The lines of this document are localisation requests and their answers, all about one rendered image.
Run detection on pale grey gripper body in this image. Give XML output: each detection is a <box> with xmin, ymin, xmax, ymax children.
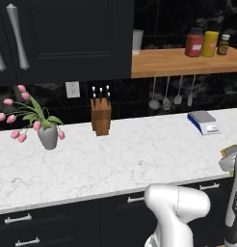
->
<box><xmin>218</xmin><ymin>152</ymin><xmax>237</xmax><ymax>174</ymax></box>

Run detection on yellow and grey sponge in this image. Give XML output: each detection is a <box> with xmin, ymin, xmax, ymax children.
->
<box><xmin>220</xmin><ymin>143</ymin><xmax>237</xmax><ymax>159</ymax></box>

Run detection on dark navy drawer front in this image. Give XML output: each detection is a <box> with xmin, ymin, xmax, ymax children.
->
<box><xmin>99</xmin><ymin>190</ymin><xmax>157</xmax><ymax>247</ymax></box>
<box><xmin>0</xmin><ymin>225</ymin><xmax>102</xmax><ymax>247</ymax></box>
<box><xmin>0</xmin><ymin>200</ymin><xmax>102</xmax><ymax>232</ymax></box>
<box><xmin>179</xmin><ymin>176</ymin><xmax>236</xmax><ymax>247</ymax></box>

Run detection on white and blue kitchen scale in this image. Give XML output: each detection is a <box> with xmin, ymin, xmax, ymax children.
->
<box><xmin>186</xmin><ymin>110</ymin><xmax>223</xmax><ymax>136</ymax></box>

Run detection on hanging silver spatula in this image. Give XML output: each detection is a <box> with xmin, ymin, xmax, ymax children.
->
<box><xmin>186</xmin><ymin>73</ymin><xmax>197</xmax><ymax>107</ymax></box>

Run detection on hanging silver spoon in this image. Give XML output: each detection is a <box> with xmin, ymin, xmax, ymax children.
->
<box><xmin>162</xmin><ymin>75</ymin><xmax>172</xmax><ymax>112</ymax></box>
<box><xmin>172</xmin><ymin>75</ymin><xmax>184</xmax><ymax>106</ymax></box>

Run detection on hanging silver ladle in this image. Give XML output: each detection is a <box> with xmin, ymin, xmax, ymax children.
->
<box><xmin>147</xmin><ymin>76</ymin><xmax>162</xmax><ymax>111</ymax></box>

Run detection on dark jar with yellow label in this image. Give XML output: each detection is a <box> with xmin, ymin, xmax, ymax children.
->
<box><xmin>216</xmin><ymin>33</ymin><xmax>232</xmax><ymax>57</ymax></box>

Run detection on yellow bottle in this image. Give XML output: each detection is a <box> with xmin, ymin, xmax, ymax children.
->
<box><xmin>200</xmin><ymin>30</ymin><xmax>220</xmax><ymax>59</ymax></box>

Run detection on red jar with black lid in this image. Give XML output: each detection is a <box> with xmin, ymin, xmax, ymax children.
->
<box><xmin>184</xmin><ymin>26</ymin><xmax>205</xmax><ymax>58</ymax></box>

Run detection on wooden knife block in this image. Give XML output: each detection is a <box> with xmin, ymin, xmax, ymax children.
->
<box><xmin>90</xmin><ymin>96</ymin><xmax>113</xmax><ymax>137</ymax></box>

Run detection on white cup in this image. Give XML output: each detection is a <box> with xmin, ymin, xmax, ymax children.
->
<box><xmin>132</xmin><ymin>29</ymin><xmax>145</xmax><ymax>52</ymax></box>

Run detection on grey vase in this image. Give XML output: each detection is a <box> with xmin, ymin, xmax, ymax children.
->
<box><xmin>37</xmin><ymin>122</ymin><xmax>59</xmax><ymax>151</ymax></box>

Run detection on pink tulip bunch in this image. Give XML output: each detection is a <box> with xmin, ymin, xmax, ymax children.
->
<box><xmin>0</xmin><ymin>84</ymin><xmax>66</xmax><ymax>144</ymax></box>

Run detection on silver drawer handle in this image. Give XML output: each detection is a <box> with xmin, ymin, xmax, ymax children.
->
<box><xmin>198</xmin><ymin>181</ymin><xmax>221</xmax><ymax>192</ymax></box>
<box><xmin>14</xmin><ymin>236</ymin><xmax>40</xmax><ymax>247</ymax></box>
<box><xmin>3</xmin><ymin>212</ymin><xmax>33</xmax><ymax>225</ymax></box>
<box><xmin>126</xmin><ymin>195</ymin><xmax>146</xmax><ymax>205</ymax></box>

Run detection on wooden wall shelf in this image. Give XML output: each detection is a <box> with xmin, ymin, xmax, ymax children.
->
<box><xmin>130</xmin><ymin>46</ymin><xmax>237</xmax><ymax>79</ymax></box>

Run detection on white wall socket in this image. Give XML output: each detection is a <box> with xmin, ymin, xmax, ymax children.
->
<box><xmin>65</xmin><ymin>80</ymin><xmax>82</xmax><ymax>99</ymax></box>

